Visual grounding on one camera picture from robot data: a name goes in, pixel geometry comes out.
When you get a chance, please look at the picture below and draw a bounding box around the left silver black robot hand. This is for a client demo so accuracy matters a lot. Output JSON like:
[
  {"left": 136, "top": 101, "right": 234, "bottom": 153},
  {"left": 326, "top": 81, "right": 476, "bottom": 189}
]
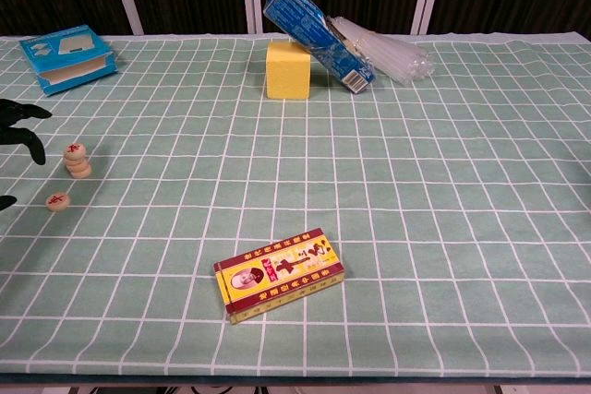
[{"left": 0, "top": 98, "right": 53, "bottom": 211}]

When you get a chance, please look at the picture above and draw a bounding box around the light blue scale box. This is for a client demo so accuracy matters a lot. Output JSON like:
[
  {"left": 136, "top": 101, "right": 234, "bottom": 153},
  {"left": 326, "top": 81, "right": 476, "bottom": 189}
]
[{"left": 18, "top": 23, "right": 119, "bottom": 98}]

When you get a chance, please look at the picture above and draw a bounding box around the yellow sponge block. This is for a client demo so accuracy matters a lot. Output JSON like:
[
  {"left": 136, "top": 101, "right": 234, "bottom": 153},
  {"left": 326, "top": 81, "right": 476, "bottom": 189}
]
[{"left": 265, "top": 40, "right": 311, "bottom": 101}]

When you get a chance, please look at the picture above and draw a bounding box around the yellow red card box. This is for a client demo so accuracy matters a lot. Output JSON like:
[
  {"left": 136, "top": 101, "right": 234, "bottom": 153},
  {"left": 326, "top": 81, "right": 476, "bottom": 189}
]
[{"left": 212, "top": 226, "right": 347, "bottom": 326}]

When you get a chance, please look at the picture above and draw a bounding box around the dark blue carton box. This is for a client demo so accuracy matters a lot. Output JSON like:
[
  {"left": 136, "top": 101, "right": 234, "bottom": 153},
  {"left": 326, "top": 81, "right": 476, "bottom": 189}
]
[{"left": 261, "top": 0, "right": 378, "bottom": 95}]

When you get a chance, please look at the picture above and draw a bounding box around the clear plastic straw bundle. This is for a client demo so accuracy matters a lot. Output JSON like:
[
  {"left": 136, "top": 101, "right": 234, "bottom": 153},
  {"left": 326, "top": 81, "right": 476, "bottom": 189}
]
[{"left": 325, "top": 14, "right": 436, "bottom": 88}]

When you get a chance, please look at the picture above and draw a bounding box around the green checked tablecloth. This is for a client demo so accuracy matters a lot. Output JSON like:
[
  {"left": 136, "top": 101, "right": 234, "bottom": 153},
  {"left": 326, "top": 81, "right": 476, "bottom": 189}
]
[{"left": 0, "top": 32, "right": 591, "bottom": 379}]

